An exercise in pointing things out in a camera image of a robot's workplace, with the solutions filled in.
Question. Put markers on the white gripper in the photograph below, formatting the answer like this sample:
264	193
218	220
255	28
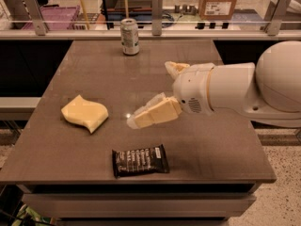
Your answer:
190	88

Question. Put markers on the yellow wavy sponge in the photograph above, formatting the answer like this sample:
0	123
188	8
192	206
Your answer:
85	113

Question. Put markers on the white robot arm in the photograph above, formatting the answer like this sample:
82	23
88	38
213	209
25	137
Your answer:
268	91

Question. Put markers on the green 7up can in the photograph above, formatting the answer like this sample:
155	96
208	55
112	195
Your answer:
129	36

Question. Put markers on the black snack bar wrapper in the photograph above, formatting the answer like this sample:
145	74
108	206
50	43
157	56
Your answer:
140	161

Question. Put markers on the brown cardboard box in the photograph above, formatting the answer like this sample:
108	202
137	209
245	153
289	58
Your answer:
216	9

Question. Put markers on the purple plastic crate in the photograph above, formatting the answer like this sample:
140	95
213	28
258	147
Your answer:
59	18

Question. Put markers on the yellow wooden stick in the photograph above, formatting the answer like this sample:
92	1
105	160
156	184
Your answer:
82	2

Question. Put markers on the middle metal railing post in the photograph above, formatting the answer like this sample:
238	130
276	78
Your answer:
156	13

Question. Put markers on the metal railing post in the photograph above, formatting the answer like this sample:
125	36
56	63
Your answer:
38	23
156	13
274	24

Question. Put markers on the right metal railing post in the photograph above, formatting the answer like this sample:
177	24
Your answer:
274	24

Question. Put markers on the left metal railing post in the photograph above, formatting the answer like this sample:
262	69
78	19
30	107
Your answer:
38	23

